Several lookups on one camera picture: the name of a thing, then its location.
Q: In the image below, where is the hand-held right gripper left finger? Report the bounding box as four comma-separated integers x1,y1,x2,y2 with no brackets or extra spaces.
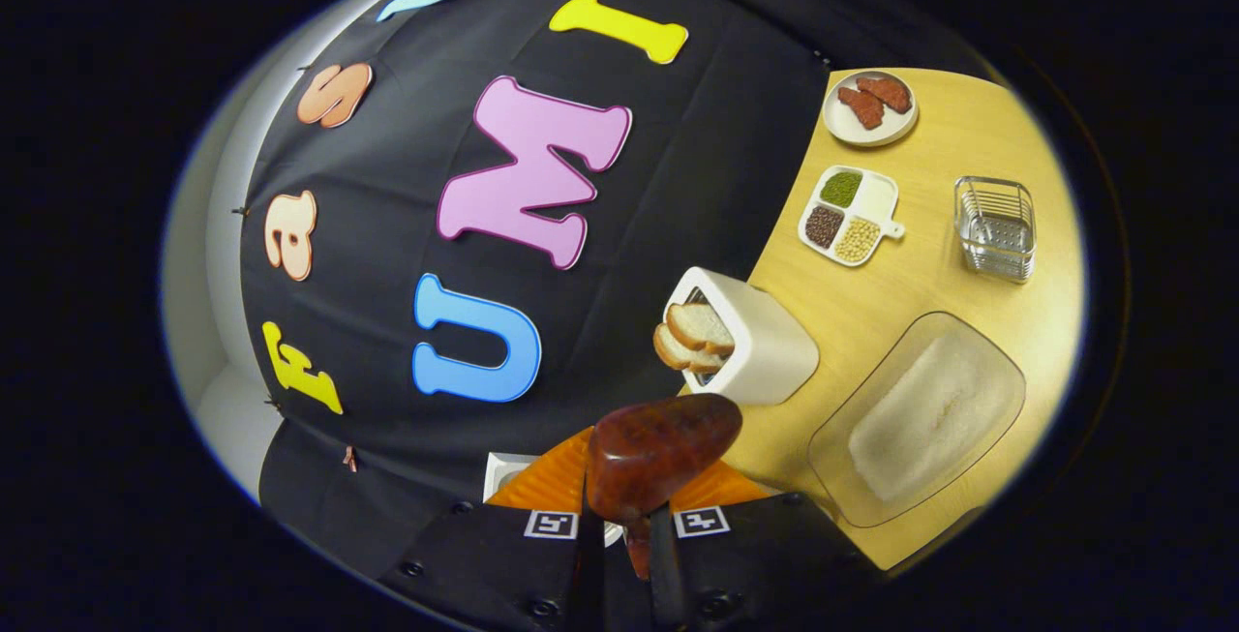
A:
382,426,606,632

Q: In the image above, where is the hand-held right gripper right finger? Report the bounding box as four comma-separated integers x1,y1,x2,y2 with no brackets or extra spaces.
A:
649,463,872,632

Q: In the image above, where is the white rice cooker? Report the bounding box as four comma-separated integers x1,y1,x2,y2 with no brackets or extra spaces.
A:
482,452,543,503

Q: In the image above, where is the clear rice container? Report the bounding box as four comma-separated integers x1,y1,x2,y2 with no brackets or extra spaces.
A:
807,312,1027,528

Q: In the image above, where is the brown wooden spoon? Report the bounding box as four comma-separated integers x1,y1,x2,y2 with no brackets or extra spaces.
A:
586,394,743,580

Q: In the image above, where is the metal wire chopstick holder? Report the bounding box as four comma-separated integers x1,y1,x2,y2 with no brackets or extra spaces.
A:
953,176,1037,284

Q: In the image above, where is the white toaster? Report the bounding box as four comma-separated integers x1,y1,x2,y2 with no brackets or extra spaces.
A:
663,267,821,406

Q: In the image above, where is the bread slice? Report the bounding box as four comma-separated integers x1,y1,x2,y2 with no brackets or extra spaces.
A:
666,303,737,357
653,324,727,374

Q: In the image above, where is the white divided grain dish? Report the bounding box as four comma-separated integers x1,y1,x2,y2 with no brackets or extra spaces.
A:
798,166,906,268

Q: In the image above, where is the round white plate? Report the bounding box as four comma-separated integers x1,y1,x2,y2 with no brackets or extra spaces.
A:
822,70,920,148

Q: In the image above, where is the red meat piece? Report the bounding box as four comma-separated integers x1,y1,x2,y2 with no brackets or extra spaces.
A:
837,87,886,131
856,77,913,114

